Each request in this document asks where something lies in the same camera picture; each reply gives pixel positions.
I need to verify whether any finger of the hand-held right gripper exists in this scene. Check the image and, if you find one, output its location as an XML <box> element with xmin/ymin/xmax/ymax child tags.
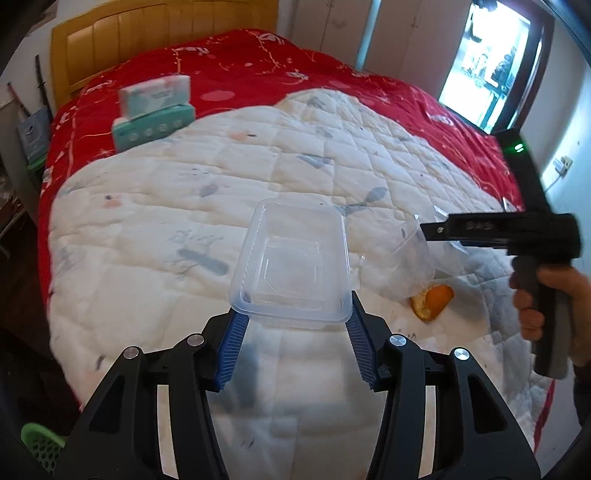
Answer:
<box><xmin>418</xmin><ymin>211</ymin><xmax>509</xmax><ymax>246</ymax></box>

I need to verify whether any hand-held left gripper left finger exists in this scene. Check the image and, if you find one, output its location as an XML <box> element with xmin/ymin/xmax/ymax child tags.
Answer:
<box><xmin>54</xmin><ymin>311</ymin><xmax>250</xmax><ymax>480</ymax></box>

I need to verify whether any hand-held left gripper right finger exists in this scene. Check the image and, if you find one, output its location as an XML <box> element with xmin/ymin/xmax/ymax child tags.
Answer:
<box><xmin>345</xmin><ymin>291</ymin><xmax>541</xmax><ymax>480</ymax></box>

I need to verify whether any clear plastic bag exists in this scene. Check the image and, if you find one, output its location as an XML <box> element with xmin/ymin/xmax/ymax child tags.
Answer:
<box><xmin>355</xmin><ymin>208</ymin><xmax>467</xmax><ymax>305</ymax></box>

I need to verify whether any clear rectangular plastic container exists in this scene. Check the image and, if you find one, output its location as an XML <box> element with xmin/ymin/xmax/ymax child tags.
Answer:
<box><xmin>229</xmin><ymin>198</ymin><xmax>354</xmax><ymax>329</ymax></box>

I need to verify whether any green plastic mesh basket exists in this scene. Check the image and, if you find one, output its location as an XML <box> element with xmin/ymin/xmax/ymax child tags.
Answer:
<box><xmin>21</xmin><ymin>422</ymin><xmax>68</xmax><ymax>472</ymax></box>

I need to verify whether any person's right hand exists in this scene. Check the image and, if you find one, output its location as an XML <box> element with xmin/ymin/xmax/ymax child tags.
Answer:
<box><xmin>509</xmin><ymin>267</ymin><xmax>591</xmax><ymax>366</ymax></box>

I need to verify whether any orange peel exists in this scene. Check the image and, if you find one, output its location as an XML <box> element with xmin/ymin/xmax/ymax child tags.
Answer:
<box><xmin>411</xmin><ymin>284</ymin><xmax>455</xmax><ymax>321</ymax></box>

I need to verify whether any window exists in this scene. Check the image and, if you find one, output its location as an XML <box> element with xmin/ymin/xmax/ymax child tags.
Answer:
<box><xmin>438</xmin><ymin>4</ymin><xmax>555</xmax><ymax>134</ymax></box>

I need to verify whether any white quilted blanket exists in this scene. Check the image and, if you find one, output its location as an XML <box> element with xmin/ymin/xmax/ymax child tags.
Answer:
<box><xmin>48</xmin><ymin>88</ymin><xmax>555</xmax><ymax>480</ymax></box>

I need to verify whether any pale vertical pole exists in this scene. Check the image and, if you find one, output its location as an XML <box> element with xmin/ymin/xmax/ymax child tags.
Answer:
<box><xmin>355</xmin><ymin>0</ymin><xmax>389</xmax><ymax>75</ymax></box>

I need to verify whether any teal tissue box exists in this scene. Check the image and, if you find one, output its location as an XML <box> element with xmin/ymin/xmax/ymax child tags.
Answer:
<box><xmin>112</xmin><ymin>104</ymin><xmax>197</xmax><ymax>153</ymax></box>

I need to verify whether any white wardrobe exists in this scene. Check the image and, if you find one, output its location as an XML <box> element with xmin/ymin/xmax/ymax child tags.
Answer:
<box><xmin>277</xmin><ymin>0</ymin><xmax>467</xmax><ymax>93</ymax></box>

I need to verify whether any white tissue pack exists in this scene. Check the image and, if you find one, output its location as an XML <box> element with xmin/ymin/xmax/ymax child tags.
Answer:
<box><xmin>119</xmin><ymin>76</ymin><xmax>191</xmax><ymax>118</ymax></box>

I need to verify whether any red patterned bedspread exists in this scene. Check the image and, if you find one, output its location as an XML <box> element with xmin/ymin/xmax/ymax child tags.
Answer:
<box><xmin>37</xmin><ymin>28</ymin><xmax>557</xmax><ymax>416</ymax></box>

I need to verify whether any black stick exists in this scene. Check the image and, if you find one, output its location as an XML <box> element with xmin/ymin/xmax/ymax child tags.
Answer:
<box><xmin>34</xmin><ymin>55</ymin><xmax>51</xmax><ymax>112</ymax></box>

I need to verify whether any red stick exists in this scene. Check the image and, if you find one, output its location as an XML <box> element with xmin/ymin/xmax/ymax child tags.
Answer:
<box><xmin>7</xmin><ymin>83</ymin><xmax>31</xmax><ymax>116</ymax></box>

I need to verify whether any yellow wooden headboard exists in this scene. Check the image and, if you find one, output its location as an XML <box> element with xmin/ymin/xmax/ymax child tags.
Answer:
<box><xmin>51</xmin><ymin>0</ymin><xmax>278</xmax><ymax>93</ymax></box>

